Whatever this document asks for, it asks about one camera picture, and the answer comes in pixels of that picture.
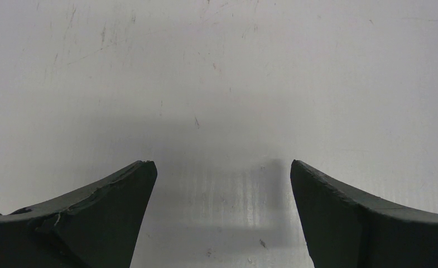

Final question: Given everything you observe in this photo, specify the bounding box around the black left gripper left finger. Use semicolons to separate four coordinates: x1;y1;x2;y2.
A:
0;161;157;267

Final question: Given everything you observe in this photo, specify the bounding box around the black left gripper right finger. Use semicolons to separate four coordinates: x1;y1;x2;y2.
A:
290;160;438;267

